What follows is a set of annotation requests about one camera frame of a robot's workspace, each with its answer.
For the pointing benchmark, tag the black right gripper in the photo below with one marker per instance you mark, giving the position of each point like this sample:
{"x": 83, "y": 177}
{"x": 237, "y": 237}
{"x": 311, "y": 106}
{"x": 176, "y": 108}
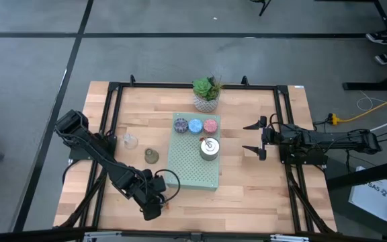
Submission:
{"x": 272, "y": 138}

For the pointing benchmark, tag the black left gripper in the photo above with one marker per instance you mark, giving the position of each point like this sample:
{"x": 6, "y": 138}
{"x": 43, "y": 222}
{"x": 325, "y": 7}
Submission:
{"x": 139, "y": 185}

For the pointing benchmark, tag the pink patterned candle tin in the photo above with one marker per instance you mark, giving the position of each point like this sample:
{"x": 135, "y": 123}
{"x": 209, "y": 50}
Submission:
{"x": 210, "y": 126}

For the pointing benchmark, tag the silver tin with orange tag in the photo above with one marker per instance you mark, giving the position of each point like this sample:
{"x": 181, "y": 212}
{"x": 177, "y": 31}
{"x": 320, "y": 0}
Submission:
{"x": 209, "y": 151}

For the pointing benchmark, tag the blue patterned candle tin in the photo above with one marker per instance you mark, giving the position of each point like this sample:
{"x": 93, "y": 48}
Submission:
{"x": 195, "y": 126}

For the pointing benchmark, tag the purple patterned candle tin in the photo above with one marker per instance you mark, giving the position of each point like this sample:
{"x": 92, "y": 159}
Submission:
{"x": 180, "y": 125}

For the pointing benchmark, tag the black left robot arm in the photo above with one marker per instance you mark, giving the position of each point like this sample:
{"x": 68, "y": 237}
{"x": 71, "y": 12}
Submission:
{"x": 79, "y": 131}

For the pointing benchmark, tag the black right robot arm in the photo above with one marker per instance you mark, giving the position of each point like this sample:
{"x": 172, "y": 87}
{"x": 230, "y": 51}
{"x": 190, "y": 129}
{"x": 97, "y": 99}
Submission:
{"x": 331, "y": 139}

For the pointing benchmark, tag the green perforated metal shelf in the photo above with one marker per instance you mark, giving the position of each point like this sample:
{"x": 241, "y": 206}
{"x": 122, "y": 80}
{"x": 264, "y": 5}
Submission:
{"x": 190, "y": 168}

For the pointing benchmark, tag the white geometric plant pot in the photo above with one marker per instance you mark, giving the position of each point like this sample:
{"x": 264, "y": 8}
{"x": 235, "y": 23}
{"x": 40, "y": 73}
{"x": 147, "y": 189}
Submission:
{"x": 206, "y": 106}

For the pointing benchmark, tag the green succulent plant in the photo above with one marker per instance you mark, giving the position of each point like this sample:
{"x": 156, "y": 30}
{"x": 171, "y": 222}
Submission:
{"x": 203, "y": 87}

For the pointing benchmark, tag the black desk foot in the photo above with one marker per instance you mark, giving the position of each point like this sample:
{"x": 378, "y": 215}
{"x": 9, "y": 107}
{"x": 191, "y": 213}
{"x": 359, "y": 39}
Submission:
{"x": 375, "y": 86}

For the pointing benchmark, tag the white printed paper box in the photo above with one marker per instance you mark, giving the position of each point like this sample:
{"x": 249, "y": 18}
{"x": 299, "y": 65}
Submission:
{"x": 371, "y": 198}

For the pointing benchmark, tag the black office chair base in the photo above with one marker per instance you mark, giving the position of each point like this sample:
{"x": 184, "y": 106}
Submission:
{"x": 264, "y": 6}

